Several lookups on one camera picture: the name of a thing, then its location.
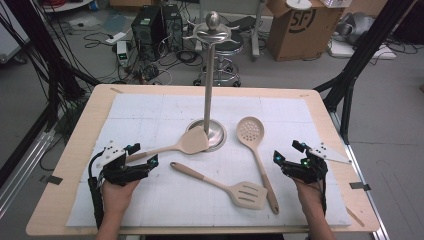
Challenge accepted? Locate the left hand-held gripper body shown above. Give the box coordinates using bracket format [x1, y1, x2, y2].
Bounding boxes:
[95, 141, 150, 187]

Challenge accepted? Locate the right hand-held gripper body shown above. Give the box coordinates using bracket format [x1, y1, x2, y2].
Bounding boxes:
[283, 142, 353, 184]

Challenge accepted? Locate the beige perforated skimmer spoon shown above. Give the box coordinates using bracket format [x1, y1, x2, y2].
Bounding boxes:
[236, 116, 280, 215]

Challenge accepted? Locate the beige solid spatula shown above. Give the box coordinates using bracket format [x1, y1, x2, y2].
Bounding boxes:
[124, 125, 210, 164]

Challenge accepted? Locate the beige slotted spatula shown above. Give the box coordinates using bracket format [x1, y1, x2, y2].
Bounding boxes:
[169, 161, 269, 210]

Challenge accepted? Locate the metal utensil stand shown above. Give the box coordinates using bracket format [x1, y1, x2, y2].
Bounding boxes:
[183, 10, 241, 153]

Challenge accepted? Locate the person's right hand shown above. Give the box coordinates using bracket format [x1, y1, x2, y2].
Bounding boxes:
[293, 176, 326, 215]

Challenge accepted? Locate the person's left hand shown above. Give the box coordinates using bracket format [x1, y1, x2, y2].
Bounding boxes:
[101, 178, 141, 218]

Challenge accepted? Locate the white foam mat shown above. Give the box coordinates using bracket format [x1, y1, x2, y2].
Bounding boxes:
[65, 93, 353, 228]

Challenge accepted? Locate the grey tape piece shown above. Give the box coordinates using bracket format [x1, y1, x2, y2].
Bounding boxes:
[45, 175, 64, 186]
[349, 181, 372, 192]

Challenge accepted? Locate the small white device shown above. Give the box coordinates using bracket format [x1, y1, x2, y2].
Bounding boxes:
[116, 40, 130, 66]

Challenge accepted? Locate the white power strip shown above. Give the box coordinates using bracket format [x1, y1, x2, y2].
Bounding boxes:
[105, 31, 128, 45]

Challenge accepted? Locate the black chrome stool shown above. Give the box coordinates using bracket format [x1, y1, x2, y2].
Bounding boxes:
[193, 30, 246, 88]

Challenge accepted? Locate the large cardboard box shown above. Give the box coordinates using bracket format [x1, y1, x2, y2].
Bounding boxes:
[266, 0, 344, 63]

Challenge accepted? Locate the large black computer tower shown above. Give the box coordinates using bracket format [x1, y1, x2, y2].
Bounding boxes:
[130, 5, 166, 62]

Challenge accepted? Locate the grey metal stand pole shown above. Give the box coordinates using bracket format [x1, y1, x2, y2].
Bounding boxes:
[250, 0, 268, 62]

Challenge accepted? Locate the slim black computer tower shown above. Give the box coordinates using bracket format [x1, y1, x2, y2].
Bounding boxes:
[162, 3, 184, 52]

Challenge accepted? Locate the grey bag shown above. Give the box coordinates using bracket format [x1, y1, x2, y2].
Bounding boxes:
[334, 12, 376, 46]

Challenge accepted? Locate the white round disc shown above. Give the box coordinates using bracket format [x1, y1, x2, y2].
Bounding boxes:
[285, 0, 313, 10]

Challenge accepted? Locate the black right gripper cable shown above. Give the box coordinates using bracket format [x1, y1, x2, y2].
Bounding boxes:
[317, 171, 329, 216]

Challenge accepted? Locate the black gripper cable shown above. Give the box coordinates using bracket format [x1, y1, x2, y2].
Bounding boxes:
[87, 149, 106, 229]
[317, 171, 329, 216]

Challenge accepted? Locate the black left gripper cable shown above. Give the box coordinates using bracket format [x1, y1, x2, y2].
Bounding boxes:
[87, 149, 106, 229]

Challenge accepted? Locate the aluminium rail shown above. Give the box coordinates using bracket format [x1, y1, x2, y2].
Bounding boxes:
[329, 109, 392, 240]
[0, 129, 56, 219]

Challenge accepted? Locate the tangle of floor cables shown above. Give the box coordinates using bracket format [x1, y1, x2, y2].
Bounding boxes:
[83, 31, 204, 86]

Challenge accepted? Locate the black metal frame post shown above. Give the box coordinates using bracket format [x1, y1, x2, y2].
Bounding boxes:
[314, 0, 418, 145]
[0, 0, 101, 133]

